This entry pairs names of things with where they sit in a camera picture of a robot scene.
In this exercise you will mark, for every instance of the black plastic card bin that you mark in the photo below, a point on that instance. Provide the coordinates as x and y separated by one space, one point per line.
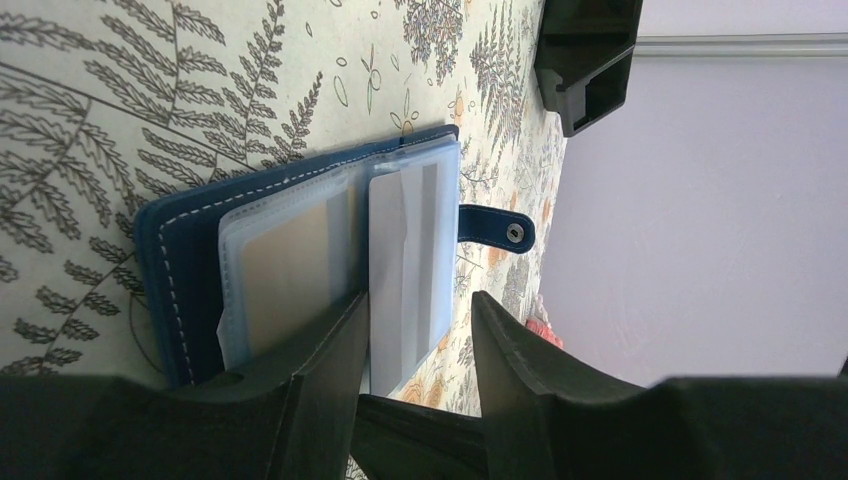
583 58

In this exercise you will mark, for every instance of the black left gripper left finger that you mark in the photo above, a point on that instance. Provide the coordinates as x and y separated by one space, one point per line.
288 414

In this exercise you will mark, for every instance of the white card with black stripe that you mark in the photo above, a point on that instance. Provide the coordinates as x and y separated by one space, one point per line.
400 242

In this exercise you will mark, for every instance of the floral table mat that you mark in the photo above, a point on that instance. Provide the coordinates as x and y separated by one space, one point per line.
107 106

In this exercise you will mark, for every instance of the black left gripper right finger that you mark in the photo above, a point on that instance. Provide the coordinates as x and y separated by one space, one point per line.
547 415

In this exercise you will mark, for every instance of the blue leather card holder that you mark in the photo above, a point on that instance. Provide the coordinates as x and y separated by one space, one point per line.
234 268

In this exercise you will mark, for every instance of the pink patterned cloth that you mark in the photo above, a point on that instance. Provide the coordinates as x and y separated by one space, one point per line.
538 321

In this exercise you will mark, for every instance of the gold credit card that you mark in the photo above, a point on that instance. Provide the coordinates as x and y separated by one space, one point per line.
286 285

